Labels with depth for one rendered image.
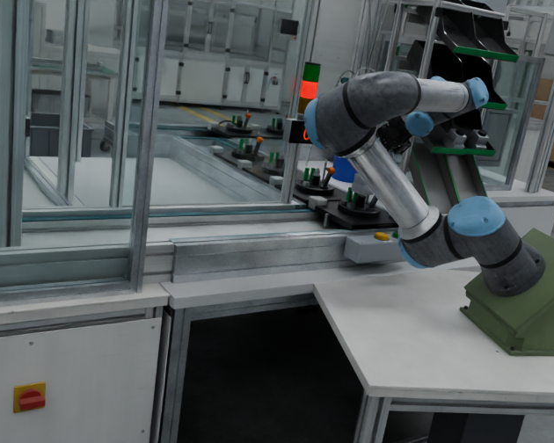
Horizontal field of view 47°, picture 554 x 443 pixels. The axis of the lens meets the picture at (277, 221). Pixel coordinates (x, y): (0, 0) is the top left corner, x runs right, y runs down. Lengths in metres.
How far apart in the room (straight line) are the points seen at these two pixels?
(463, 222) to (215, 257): 0.62
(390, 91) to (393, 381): 0.60
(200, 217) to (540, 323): 0.96
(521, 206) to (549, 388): 2.17
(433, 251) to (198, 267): 0.58
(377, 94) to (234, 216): 0.74
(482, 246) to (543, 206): 2.17
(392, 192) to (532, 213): 2.19
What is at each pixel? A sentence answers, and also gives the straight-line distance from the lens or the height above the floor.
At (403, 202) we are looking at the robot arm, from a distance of 1.56.
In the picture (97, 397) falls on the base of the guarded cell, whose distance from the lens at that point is 1.64.
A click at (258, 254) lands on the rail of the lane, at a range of 1.72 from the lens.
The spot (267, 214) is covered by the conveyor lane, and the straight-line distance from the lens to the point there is 2.02.
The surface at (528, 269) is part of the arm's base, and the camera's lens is 1.64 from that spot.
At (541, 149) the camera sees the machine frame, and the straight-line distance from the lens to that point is 3.66.
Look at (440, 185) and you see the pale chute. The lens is 2.30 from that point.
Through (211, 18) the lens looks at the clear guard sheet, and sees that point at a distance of 1.87.
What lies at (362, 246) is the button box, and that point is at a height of 0.95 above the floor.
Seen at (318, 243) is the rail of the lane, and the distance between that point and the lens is 1.82.
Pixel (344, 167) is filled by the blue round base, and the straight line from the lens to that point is 3.03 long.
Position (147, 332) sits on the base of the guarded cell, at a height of 0.76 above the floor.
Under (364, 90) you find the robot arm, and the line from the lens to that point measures 1.40.
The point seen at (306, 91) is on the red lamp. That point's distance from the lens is 2.01.
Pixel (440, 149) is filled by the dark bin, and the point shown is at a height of 1.20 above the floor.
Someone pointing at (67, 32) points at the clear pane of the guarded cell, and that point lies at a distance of 1.38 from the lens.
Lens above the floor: 1.50
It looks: 17 degrees down
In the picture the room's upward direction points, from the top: 9 degrees clockwise
